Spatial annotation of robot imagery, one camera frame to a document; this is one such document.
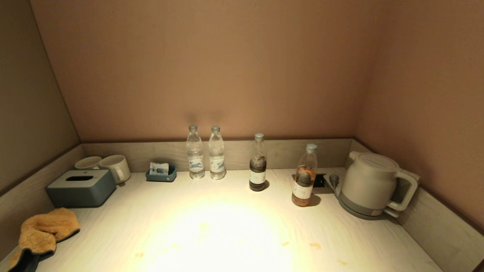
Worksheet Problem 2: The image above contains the orange microfibre cloth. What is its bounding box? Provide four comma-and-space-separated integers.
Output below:
8, 207, 81, 272

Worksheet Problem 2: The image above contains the clear water bottle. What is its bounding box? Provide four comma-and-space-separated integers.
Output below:
186, 124, 205, 179
209, 125, 226, 180

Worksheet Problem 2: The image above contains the bottle with dark tea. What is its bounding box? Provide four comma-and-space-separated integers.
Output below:
249, 133, 267, 192

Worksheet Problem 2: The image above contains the bottle with amber tea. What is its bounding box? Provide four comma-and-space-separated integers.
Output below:
292, 144, 318, 207

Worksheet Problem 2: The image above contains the small blue tray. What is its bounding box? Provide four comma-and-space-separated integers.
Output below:
146, 164, 177, 182

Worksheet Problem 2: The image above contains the white ceramic mug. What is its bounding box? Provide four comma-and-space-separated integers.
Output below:
99, 155, 131, 185
74, 156, 102, 170

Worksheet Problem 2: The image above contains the grey kettle base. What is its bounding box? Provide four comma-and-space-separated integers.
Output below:
338, 195, 401, 220

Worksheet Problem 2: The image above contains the white electric kettle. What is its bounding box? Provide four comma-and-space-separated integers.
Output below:
339, 151, 419, 216

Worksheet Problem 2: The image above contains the grey tissue box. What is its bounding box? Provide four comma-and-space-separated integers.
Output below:
46, 169, 116, 208

